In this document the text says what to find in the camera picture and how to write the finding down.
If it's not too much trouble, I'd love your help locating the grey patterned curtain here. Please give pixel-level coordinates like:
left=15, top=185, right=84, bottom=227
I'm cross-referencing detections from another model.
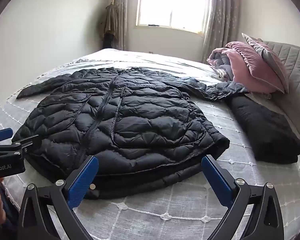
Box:
left=201, top=0, right=242, bottom=64
left=114, top=0, right=140, bottom=52

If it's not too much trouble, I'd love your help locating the black folded cloth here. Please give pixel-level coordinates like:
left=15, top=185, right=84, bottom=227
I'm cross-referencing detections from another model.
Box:
left=226, top=95, right=300, bottom=163

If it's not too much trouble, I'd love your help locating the window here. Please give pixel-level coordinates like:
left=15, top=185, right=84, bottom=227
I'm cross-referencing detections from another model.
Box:
left=135, top=0, right=212, bottom=34

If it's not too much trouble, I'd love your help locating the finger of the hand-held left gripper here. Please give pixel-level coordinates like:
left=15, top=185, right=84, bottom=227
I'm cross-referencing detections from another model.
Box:
left=0, top=134, right=42, bottom=159
left=0, top=127, right=14, bottom=145

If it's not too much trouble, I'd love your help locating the bed with white cover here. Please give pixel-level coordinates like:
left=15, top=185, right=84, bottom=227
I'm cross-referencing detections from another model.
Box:
left=0, top=48, right=300, bottom=240

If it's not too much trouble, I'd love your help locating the black puffer jacket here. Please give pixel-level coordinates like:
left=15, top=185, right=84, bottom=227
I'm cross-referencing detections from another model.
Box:
left=12, top=67, right=249, bottom=200

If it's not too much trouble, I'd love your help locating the pink folded quilt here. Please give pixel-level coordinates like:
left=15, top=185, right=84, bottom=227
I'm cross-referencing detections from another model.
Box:
left=206, top=47, right=275, bottom=95

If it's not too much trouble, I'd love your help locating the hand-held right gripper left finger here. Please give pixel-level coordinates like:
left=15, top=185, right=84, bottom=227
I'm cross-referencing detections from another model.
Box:
left=16, top=155, right=100, bottom=240

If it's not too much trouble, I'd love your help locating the pink velvet pillow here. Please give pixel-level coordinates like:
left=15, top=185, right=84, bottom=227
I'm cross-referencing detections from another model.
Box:
left=225, top=41, right=265, bottom=80

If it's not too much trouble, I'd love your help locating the hanging brown coat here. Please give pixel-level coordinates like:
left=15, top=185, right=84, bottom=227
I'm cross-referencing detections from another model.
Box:
left=99, top=3, right=119, bottom=50

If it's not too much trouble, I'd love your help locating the grey padded headboard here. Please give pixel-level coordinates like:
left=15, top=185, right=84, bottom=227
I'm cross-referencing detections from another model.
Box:
left=261, top=40, right=300, bottom=142

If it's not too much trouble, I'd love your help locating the grey pillow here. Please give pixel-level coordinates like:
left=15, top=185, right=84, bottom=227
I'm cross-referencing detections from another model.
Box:
left=241, top=33, right=290, bottom=94

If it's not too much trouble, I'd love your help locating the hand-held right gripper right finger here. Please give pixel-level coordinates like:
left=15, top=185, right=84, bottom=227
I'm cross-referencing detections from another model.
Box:
left=201, top=154, right=285, bottom=240

